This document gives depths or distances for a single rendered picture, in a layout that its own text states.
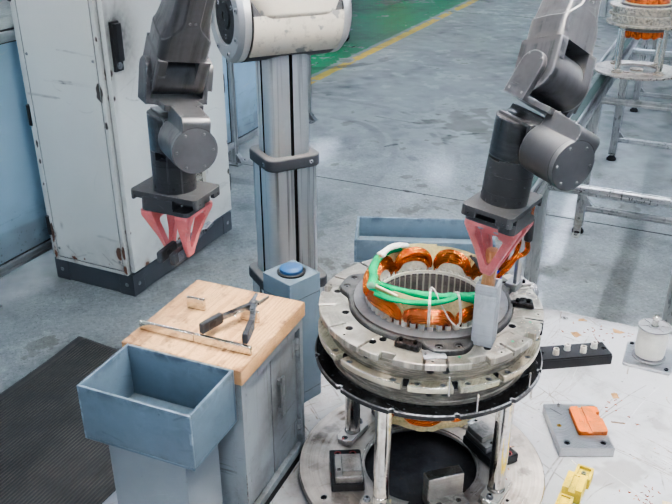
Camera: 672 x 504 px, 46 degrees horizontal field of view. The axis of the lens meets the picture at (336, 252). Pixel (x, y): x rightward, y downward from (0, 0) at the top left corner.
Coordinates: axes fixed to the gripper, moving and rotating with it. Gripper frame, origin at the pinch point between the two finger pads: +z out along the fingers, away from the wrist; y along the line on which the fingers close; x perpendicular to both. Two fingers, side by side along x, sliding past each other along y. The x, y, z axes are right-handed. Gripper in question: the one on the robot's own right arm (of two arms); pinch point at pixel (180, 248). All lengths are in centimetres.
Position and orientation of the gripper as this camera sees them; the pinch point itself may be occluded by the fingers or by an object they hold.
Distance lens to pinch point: 111.7
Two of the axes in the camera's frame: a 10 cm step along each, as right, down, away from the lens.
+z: -0.1, 8.9, 4.5
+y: 9.3, 1.8, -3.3
